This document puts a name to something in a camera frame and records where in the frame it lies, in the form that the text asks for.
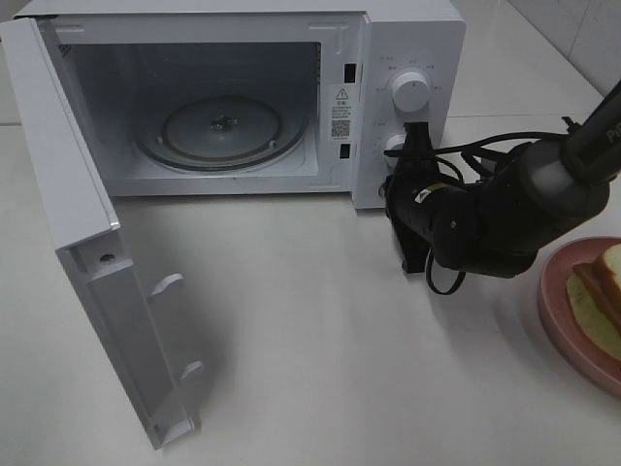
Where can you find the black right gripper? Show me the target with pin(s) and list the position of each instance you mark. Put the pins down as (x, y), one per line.
(411, 194)

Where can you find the white bread sandwich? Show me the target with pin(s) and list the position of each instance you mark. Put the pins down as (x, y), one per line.
(594, 293)

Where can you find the pink round plate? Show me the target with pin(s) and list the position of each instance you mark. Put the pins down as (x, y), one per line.
(556, 316)

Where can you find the white microwave door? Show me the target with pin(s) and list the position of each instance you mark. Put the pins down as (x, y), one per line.
(86, 231)

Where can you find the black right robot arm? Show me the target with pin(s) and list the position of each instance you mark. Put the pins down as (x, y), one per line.
(489, 206)

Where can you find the lower white timer knob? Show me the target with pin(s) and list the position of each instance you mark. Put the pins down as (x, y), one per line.
(395, 142)

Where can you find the upper white power knob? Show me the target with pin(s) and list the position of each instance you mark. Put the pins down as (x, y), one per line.
(410, 91)

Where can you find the white warning label sticker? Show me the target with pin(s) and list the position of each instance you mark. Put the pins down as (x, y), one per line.
(341, 111)

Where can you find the white microwave oven body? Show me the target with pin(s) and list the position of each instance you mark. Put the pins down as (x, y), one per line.
(133, 57)

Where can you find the glass microwave turntable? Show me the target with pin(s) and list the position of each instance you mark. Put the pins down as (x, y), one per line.
(220, 133)

